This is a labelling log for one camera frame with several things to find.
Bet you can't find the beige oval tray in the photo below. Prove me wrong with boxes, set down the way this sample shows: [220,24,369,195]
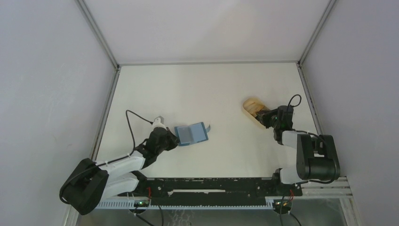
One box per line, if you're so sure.
[242,97,270,129]

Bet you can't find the aluminium frame rails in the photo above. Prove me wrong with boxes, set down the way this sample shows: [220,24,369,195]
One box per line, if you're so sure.
[72,178,352,226]

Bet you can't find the white cable duct strip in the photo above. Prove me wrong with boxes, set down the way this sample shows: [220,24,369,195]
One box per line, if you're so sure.
[95,197,281,210]

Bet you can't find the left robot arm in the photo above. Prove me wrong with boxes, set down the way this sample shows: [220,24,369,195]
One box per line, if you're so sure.
[59,127,180,215]

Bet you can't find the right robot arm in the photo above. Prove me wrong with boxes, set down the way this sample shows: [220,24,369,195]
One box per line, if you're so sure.
[253,105,340,196]

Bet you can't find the blue leather card holder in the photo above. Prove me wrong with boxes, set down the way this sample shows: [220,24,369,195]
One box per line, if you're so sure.
[175,122,211,146]

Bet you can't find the orange credit card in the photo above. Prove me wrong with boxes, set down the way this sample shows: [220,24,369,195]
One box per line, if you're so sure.
[250,105,270,117]

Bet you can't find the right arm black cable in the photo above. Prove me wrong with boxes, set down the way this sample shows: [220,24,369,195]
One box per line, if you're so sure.
[287,94,340,185]

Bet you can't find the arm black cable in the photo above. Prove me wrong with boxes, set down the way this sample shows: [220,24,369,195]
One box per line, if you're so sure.
[287,94,340,185]
[125,110,155,150]

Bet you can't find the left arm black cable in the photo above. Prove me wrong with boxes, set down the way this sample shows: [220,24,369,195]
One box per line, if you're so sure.
[125,110,155,150]

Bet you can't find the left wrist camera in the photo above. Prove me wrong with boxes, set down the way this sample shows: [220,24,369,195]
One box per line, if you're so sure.
[152,116,167,129]

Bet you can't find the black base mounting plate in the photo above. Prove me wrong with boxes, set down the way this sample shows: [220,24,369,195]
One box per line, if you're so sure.
[121,178,303,204]

